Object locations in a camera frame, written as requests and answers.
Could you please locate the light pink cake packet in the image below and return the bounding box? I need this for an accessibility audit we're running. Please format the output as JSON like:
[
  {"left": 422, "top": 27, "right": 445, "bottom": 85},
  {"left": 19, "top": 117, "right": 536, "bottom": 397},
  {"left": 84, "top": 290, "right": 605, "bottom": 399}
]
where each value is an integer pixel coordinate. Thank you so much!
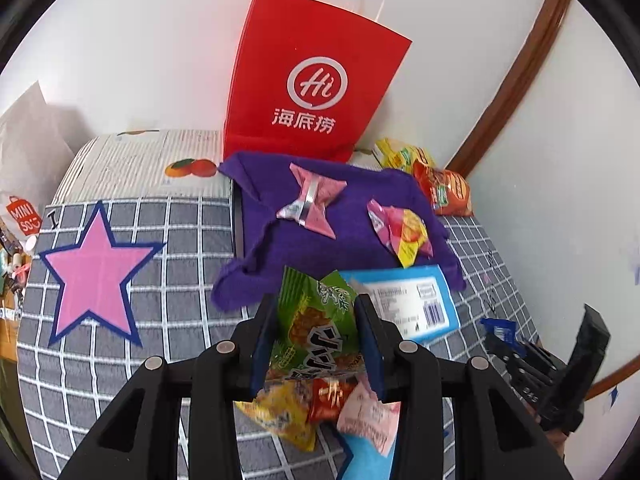
[{"left": 336, "top": 375, "right": 401, "bottom": 457}]

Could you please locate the red paper shopping bag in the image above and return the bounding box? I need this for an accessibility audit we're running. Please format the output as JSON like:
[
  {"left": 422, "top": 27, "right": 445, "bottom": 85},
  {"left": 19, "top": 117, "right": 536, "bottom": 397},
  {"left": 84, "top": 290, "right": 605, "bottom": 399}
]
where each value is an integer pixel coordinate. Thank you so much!
[{"left": 222, "top": 0, "right": 411, "bottom": 162}]

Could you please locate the purple towel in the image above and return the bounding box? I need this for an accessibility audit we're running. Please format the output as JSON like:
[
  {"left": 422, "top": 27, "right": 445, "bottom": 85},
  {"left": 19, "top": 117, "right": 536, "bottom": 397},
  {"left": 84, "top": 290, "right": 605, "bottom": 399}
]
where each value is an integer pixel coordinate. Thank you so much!
[{"left": 212, "top": 152, "right": 465, "bottom": 311}]

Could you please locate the small blue snack packet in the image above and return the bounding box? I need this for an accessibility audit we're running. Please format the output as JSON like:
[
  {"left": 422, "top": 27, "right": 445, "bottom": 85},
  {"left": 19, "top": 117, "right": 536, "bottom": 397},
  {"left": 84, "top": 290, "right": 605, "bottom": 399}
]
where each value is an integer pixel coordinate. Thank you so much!
[{"left": 480, "top": 318, "right": 518, "bottom": 348}]

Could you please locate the yellow chips bag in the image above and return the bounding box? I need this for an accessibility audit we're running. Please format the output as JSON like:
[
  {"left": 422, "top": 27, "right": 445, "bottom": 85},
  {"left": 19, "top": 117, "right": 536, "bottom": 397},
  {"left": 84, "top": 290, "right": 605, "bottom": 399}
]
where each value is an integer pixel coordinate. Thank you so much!
[{"left": 372, "top": 138, "right": 436, "bottom": 174}]

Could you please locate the white Miniso paper bag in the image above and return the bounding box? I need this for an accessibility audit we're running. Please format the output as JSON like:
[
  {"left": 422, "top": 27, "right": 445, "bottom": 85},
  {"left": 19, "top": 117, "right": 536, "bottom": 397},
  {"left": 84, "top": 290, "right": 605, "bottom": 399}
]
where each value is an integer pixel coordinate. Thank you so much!
[{"left": 0, "top": 84, "right": 73, "bottom": 240}]

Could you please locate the green snack packet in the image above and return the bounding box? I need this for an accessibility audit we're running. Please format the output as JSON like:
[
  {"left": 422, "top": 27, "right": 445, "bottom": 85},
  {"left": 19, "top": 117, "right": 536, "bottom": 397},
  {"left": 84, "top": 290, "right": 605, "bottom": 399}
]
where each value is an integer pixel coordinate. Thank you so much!
[{"left": 266, "top": 268, "right": 364, "bottom": 382}]

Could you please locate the small red snack packet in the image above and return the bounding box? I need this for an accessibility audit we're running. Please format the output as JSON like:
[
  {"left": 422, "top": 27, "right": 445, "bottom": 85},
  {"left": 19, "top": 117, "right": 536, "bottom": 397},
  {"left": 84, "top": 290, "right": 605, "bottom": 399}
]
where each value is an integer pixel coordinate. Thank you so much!
[{"left": 307, "top": 378, "right": 358, "bottom": 425}]

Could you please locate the newspaper print fruit sheet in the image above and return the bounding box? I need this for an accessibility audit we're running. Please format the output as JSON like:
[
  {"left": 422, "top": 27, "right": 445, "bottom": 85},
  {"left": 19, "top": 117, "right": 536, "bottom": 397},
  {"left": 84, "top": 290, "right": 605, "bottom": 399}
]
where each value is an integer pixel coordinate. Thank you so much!
[{"left": 52, "top": 128, "right": 381, "bottom": 206}]

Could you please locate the right hand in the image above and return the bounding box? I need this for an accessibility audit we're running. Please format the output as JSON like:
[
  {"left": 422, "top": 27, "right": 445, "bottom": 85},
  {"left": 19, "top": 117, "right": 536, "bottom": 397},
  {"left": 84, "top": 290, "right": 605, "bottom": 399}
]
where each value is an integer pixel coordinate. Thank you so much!
[{"left": 544, "top": 428, "right": 568, "bottom": 460}]

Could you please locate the orange chips bag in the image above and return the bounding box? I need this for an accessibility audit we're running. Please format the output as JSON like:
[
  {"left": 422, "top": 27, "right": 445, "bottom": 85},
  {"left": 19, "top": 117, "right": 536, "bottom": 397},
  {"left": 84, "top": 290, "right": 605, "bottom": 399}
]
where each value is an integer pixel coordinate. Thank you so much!
[{"left": 412, "top": 160, "right": 473, "bottom": 217}]

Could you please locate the grey checkered bed sheet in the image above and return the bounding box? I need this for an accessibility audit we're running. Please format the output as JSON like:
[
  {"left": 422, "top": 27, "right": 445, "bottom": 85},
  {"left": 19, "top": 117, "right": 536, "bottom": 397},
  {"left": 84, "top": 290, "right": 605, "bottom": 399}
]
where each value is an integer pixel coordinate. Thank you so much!
[{"left": 17, "top": 197, "right": 539, "bottom": 479}]

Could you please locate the brown wooden door frame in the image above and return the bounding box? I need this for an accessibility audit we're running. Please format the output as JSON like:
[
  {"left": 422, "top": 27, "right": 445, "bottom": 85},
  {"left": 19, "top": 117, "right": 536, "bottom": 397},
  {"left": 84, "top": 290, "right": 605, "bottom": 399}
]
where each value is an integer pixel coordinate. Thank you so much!
[{"left": 446, "top": 0, "right": 572, "bottom": 177}]

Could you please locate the pink bow-shaped snack packet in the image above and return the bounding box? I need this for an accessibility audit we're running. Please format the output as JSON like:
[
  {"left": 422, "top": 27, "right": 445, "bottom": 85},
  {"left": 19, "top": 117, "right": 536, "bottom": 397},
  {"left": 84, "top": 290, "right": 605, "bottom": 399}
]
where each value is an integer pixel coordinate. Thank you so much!
[{"left": 276, "top": 164, "right": 347, "bottom": 240}]

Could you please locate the pink yellow fries packet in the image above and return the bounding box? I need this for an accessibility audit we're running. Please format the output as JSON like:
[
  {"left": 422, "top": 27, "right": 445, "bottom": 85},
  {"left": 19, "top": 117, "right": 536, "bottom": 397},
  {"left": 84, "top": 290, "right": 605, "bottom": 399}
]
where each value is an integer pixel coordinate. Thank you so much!
[{"left": 367, "top": 200, "right": 434, "bottom": 269}]

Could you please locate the blue tissue box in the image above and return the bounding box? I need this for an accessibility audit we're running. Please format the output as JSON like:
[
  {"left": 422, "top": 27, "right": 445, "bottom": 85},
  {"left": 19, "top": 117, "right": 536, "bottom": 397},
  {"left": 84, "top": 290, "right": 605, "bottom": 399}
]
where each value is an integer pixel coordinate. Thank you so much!
[{"left": 340, "top": 266, "right": 460, "bottom": 342}]

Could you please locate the yellow snack packet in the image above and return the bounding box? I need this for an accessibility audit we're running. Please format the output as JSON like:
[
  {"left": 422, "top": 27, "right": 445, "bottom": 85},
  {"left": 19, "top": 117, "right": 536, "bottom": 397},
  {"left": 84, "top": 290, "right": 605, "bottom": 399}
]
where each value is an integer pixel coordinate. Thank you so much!
[{"left": 235, "top": 380, "right": 317, "bottom": 452}]

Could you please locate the blue star mat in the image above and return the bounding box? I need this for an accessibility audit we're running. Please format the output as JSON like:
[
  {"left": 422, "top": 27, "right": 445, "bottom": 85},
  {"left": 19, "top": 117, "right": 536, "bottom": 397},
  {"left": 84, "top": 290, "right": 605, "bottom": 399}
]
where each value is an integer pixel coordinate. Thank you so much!
[{"left": 337, "top": 432, "right": 395, "bottom": 480}]

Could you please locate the pink star mat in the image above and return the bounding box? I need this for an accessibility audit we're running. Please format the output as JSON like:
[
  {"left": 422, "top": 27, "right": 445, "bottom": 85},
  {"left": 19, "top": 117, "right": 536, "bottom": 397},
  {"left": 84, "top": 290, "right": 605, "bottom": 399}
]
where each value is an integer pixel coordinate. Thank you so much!
[{"left": 39, "top": 200, "right": 165, "bottom": 347}]

